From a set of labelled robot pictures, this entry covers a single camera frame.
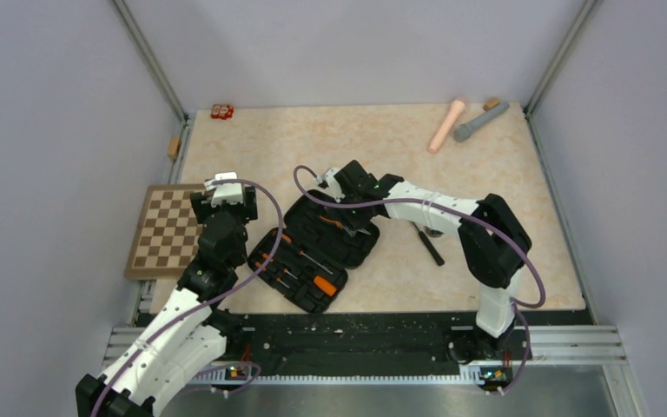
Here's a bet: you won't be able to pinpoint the pink toy microphone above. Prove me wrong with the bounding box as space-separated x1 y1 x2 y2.
426 97 467 154

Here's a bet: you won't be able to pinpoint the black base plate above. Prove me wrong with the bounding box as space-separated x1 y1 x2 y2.
221 312 526 377

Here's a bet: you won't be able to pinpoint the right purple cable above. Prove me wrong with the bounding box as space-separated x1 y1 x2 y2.
293 165 547 398

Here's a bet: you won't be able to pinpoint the wooden block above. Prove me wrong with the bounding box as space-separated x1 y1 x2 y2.
167 136 182 161
482 96 501 111

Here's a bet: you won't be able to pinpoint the aluminium frame rail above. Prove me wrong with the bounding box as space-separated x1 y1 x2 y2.
89 325 651 417

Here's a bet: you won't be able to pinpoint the long orange handled screwdriver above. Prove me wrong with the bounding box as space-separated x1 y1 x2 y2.
313 275 339 297

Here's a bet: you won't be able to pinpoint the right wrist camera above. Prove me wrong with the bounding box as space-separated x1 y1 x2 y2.
317 167 340 189

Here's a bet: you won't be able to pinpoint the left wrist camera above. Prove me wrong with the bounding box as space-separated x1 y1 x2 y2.
203 172 244 208

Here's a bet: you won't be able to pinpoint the grey toy microphone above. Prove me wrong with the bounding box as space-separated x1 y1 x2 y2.
453 101 510 142

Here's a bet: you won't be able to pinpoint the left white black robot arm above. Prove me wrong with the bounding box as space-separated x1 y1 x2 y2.
76 183 258 416

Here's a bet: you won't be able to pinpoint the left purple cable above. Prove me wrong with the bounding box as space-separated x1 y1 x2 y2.
89 178 286 417

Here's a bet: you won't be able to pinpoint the left wooden block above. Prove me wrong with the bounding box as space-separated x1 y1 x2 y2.
167 136 182 161

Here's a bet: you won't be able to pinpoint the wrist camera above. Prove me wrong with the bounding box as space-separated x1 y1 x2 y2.
317 167 340 189
203 172 244 208

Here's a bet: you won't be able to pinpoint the small orange bit driver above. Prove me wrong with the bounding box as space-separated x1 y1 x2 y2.
260 268 290 289

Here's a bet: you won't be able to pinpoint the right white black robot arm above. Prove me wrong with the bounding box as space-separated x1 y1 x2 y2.
320 161 532 364

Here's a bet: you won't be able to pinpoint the purple cable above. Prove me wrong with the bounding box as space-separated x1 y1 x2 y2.
89 178 286 417
293 165 547 398

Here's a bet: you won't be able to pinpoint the orange handled pliers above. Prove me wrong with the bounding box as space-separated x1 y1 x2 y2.
319 215 371 236

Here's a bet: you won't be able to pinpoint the red toy car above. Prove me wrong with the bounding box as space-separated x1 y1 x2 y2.
210 104 234 120

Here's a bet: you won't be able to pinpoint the back wooden block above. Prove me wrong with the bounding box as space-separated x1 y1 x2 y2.
482 96 501 111

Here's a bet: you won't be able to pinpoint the wooden chessboard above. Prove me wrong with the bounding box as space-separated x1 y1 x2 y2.
124 183 204 281

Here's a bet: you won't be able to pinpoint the black plastic tool case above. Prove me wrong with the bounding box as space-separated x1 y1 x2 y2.
247 195 380 314

